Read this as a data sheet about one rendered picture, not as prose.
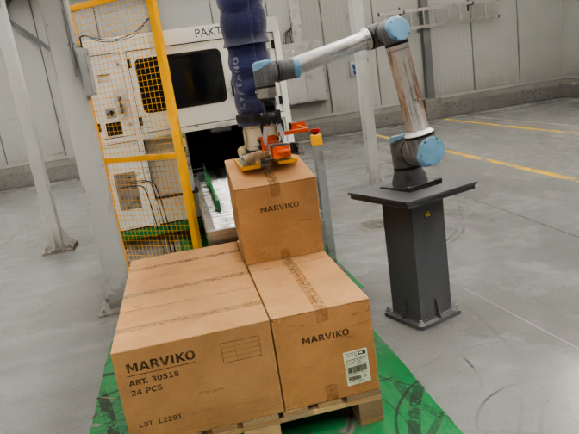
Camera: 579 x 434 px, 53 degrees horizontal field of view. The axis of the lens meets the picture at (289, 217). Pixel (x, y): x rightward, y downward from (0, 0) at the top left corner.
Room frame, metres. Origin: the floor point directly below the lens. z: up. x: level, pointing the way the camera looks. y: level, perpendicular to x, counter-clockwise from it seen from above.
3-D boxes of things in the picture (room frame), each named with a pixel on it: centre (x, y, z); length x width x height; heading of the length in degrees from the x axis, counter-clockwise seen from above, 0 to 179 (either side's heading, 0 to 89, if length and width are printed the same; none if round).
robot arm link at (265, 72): (2.69, 0.02, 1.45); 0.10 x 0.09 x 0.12; 108
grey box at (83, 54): (3.93, 1.16, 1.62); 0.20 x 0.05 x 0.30; 9
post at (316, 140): (3.99, -0.26, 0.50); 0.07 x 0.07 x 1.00; 9
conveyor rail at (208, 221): (4.44, 0.65, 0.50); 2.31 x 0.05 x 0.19; 9
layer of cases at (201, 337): (2.63, 0.33, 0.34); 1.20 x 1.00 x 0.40; 9
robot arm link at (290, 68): (2.73, -0.08, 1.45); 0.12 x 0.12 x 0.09; 18
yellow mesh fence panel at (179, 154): (4.22, 1.01, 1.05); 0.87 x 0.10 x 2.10; 61
